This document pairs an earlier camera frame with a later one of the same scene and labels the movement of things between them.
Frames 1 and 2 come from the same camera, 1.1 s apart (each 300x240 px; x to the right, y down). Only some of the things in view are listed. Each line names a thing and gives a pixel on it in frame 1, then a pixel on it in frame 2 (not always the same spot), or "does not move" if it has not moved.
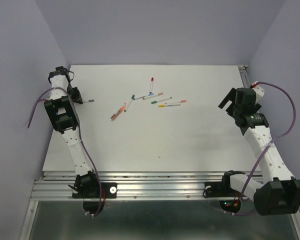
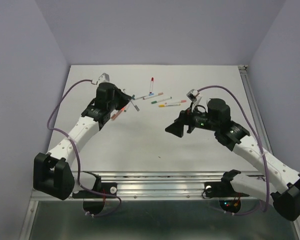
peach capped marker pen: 160,93 does not move
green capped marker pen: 156,101 does not move
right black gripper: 231,96 to 185,116
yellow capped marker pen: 163,105 does not move
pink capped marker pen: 181,101 does not move
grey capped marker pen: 89,101 to 135,106
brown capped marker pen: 114,116 does not move
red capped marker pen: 152,80 does not move
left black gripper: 77,98 to 123,97
